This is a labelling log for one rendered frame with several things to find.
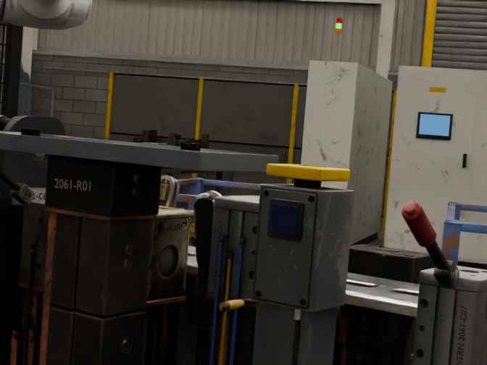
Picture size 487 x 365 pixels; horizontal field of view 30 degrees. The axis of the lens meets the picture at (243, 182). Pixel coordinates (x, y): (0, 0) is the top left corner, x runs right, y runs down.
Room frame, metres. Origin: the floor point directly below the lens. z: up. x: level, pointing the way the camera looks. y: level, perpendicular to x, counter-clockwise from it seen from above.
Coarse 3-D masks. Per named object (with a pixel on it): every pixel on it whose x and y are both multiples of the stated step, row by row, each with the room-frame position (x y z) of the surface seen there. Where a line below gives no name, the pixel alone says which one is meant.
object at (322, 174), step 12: (276, 168) 0.85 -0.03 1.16; (288, 168) 0.84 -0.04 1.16; (300, 168) 0.84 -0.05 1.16; (312, 168) 0.83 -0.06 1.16; (324, 168) 0.84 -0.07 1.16; (336, 168) 0.87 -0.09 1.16; (300, 180) 0.86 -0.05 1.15; (312, 180) 0.83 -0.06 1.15; (324, 180) 0.83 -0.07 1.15; (336, 180) 0.85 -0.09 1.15; (348, 180) 0.87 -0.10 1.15
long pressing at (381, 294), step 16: (192, 256) 1.33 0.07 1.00; (192, 272) 1.24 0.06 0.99; (352, 288) 1.15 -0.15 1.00; (368, 288) 1.16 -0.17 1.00; (384, 288) 1.17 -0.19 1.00; (400, 288) 1.18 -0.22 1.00; (416, 288) 1.19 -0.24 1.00; (352, 304) 1.10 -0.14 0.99; (368, 304) 1.09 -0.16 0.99; (384, 304) 1.08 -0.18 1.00; (400, 304) 1.07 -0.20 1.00; (416, 304) 1.06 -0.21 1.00
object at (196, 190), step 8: (184, 184) 4.40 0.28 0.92; (192, 184) 4.52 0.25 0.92; (200, 184) 4.57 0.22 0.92; (208, 184) 4.58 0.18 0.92; (216, 184) 4.57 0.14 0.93; (224, 184) 4.56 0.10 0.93; (232, 184) 4.55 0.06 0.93; (240, 184) 4.54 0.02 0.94; (248, 184) 4.53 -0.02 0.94; (256, 184) 4.52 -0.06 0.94; (192, 192) 4.58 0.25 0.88; (200, 192) 4.57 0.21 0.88; (184, 200) 3.39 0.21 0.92; (192, 200) 3.38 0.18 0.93; (192, 208) 4.58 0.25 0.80
